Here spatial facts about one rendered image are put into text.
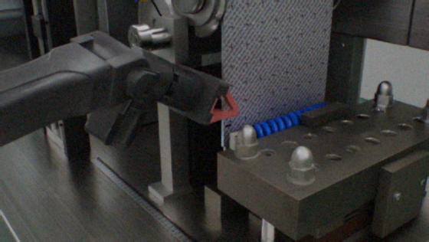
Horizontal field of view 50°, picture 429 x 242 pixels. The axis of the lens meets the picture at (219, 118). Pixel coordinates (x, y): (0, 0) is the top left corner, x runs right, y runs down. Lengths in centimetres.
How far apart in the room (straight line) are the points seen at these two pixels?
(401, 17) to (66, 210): 65
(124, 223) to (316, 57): 42
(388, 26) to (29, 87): 62
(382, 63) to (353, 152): 306
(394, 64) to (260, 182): 312
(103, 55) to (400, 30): 53
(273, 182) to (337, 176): 9
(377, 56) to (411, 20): 291
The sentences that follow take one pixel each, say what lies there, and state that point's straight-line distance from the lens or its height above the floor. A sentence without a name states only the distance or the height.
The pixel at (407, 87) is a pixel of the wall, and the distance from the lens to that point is 367.
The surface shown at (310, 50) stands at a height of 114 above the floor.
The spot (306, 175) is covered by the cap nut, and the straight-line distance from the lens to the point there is 59.
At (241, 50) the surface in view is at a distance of 70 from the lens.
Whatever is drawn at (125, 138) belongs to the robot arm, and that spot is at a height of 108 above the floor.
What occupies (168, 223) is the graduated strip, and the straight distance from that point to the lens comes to 75.
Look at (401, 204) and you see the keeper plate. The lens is 74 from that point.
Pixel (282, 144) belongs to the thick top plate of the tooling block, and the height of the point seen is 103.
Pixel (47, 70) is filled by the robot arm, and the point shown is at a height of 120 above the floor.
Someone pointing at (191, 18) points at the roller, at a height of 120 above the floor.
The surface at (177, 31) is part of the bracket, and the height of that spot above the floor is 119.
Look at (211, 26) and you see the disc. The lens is 68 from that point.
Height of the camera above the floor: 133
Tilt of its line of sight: 22 degrees down
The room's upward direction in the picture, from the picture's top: straight up
